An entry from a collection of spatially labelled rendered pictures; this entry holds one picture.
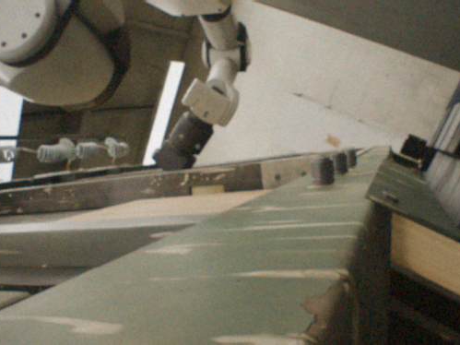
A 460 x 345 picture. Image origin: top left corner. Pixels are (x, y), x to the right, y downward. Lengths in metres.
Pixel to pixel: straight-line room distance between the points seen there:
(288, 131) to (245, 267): 4.50
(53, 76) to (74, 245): 0.17
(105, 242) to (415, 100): 5.56
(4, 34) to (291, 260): 0.32
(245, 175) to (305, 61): 5.23
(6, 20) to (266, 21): 5.93
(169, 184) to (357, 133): 3.68
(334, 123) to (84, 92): 4.15
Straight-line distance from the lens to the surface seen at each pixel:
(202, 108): 0.95
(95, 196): 1.07
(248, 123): 6.31
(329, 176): 0.42
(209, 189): 0.89
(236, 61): 1.16
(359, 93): 5.88
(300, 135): 4.61
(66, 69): 0.42
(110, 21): 0.46
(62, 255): 0.45
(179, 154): 0.98
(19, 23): 0.40
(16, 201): 1.28
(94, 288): 0.17
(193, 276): 0.16
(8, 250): 0.51
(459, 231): 0.34
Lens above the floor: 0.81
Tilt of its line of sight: 17 degrees up
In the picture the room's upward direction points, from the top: 64 degrees counter-clockwise
